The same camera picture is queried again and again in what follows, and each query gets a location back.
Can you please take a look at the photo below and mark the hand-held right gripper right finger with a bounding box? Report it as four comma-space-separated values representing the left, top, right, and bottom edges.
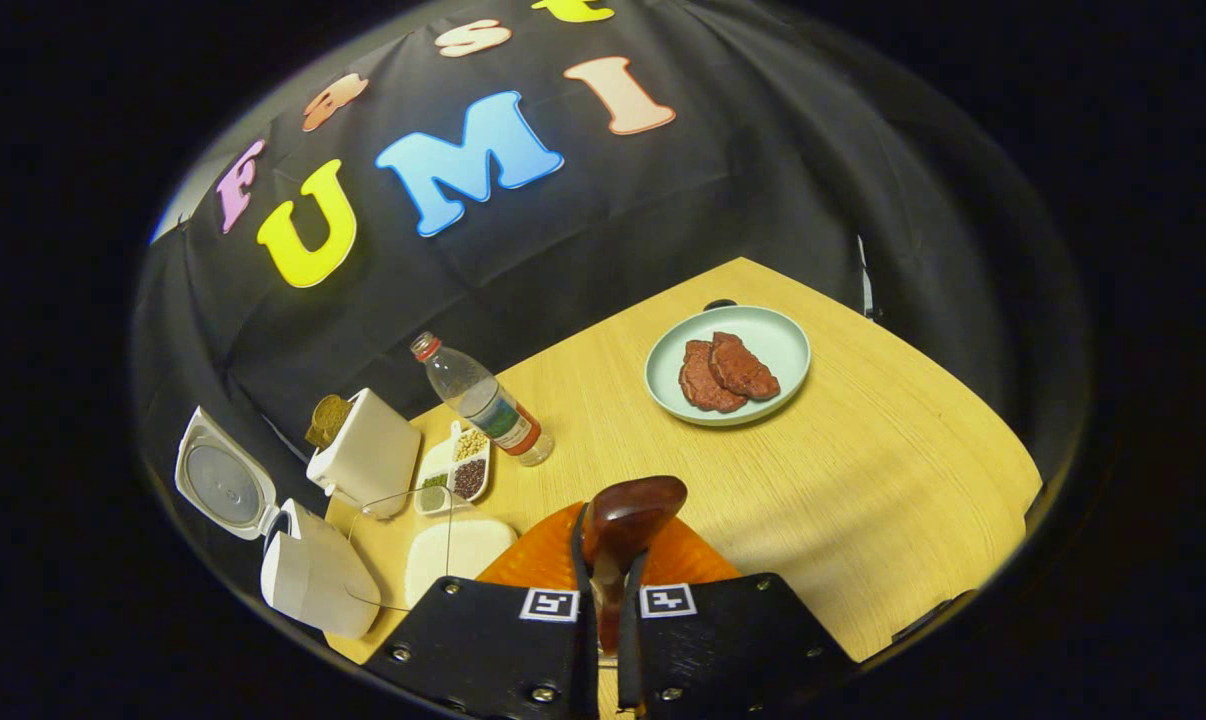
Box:
618, 512, 859, 720

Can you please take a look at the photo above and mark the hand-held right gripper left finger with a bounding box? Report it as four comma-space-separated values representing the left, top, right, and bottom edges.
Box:
363, 500, 600, 720

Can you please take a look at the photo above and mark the glass bowl of rice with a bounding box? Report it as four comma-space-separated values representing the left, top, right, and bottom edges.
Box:
348, 485, 519, 613

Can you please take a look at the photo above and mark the brown wooden spoon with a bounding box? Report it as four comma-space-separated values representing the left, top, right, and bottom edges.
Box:
581, 476, 688, 656

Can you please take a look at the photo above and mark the white rice cooker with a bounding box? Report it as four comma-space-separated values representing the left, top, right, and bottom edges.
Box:
174, 406, 382, 639

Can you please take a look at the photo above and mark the white divided grain dish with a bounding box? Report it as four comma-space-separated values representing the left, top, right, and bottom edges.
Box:
413, 421, 492, 516

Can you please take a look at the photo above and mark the white toaster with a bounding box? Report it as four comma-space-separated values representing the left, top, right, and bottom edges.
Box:
306, 388, 422, 519

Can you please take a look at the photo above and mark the clear plastic bottle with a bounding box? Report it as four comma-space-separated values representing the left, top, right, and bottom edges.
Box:
410, 331, 555, 468

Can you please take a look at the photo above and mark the red meat slice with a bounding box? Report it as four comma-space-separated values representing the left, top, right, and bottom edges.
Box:
678, 340, 749, 414
709, 331, 781, 402

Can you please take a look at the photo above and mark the brown bread slice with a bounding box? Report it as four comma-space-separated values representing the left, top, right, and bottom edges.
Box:
305, 394, 354, 449

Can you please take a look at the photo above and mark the pale green plate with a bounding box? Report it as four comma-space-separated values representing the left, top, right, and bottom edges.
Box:
644, 305, 812, 428

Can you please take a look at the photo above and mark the black backdrop cloth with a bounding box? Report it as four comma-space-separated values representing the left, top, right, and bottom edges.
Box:
133, 0, 1089, 561

